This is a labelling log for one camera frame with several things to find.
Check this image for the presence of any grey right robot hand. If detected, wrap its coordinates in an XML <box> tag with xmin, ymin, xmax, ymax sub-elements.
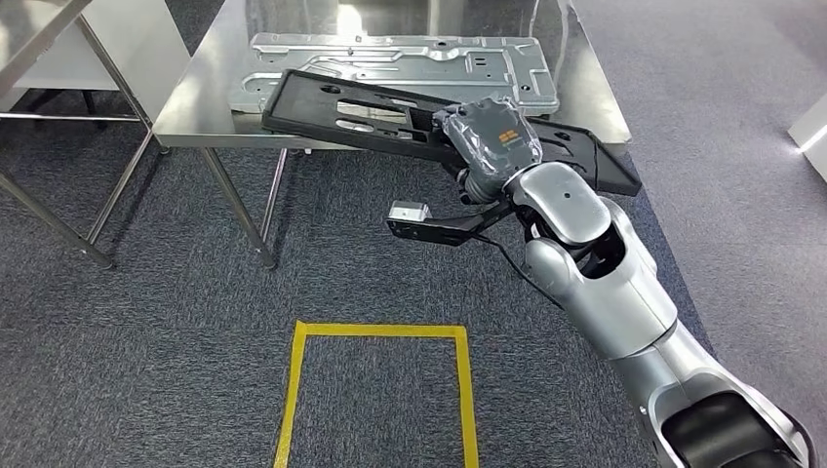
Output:
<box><xmin>432</xmin><ymin>97</ymin><xmax>544</xmax><ymax>196</ymax></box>

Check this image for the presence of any black plastic plate frame part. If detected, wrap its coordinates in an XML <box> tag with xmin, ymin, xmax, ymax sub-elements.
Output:
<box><xmin>260</xmin><ymin>68</ymin><xmax>643</xmax><ymax>198</ymax></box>

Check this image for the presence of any stainless steel workbench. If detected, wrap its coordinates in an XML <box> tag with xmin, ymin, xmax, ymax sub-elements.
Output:
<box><xmin>151</xmin><ymin>0</ymin><xmax>633</xmax><ymax>269</ymax></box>

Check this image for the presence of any stamped grey metal panel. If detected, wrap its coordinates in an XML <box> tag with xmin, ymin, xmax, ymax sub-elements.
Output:
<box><xmin>227</xmin><ymin>32</ymin><xmax>561</xmax><ymax>118</ymax></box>

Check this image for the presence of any white lit display counter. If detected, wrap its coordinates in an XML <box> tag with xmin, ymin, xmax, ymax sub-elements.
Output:
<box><xmin>786</xmin><ymin>92</ymin><xmax>827</xmax><ymax>183</ymax></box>

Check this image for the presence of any white cabinet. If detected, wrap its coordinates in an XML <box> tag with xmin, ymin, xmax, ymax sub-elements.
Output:
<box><xmin>0</xmin><ymin>0</ymin><xmax>192</xmax><ymax>124</ymax></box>

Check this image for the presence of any steel side table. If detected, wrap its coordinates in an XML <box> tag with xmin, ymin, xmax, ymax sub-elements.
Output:
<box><xmin>0</xmin><ymin>0</ymin><xmax>173</xmax><ymax>269</ymax></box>

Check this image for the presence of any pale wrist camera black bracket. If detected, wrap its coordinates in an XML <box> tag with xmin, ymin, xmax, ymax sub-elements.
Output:
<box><xmin>386</xmin><ymin>200</ymin><xmax>518</xmax><ymax>248</ymax></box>

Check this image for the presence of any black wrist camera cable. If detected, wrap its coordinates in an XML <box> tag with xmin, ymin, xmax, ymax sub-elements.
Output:
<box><xmin>474</xmin><ymin>233</ymin><xmax>564</xmax><ymax>308</ymax></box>

